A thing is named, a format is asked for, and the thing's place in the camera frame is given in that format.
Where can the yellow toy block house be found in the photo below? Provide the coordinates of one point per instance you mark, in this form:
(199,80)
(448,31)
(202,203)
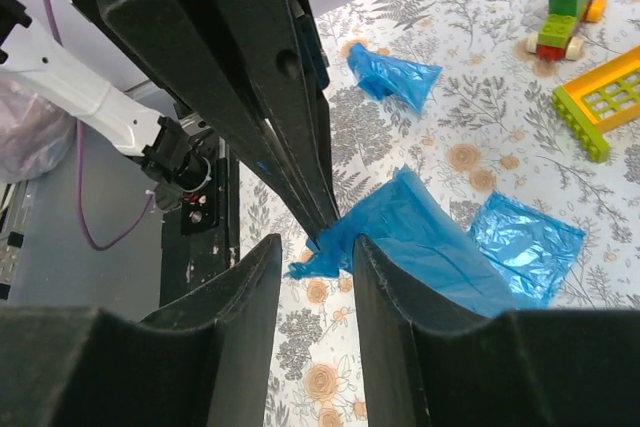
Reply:
(599,101)

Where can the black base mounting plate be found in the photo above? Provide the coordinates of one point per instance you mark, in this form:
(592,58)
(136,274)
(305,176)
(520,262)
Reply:
(201,239)

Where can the floral patterned table mat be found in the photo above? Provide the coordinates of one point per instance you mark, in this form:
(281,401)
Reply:
(487,125)

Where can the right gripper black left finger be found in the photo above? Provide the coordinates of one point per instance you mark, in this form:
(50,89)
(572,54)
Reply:
(202,360)

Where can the aluminium frame rail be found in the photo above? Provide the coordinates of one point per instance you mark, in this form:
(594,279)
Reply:
(13,219)

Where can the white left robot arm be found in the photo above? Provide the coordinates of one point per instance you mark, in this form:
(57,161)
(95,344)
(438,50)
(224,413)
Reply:
(159,145)

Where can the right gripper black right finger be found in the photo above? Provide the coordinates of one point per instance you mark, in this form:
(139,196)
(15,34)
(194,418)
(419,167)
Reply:
(427,361)

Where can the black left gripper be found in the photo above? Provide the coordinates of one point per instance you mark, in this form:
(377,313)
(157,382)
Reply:
(163,35)

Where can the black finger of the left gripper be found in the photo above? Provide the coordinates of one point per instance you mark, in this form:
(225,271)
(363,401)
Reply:
(280,45)

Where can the blue trash bag roll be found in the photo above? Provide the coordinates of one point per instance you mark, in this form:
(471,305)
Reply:
(511,257)

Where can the small blue trash bag piece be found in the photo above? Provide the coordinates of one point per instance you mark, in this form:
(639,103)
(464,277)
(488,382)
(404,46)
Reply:
(382,76)

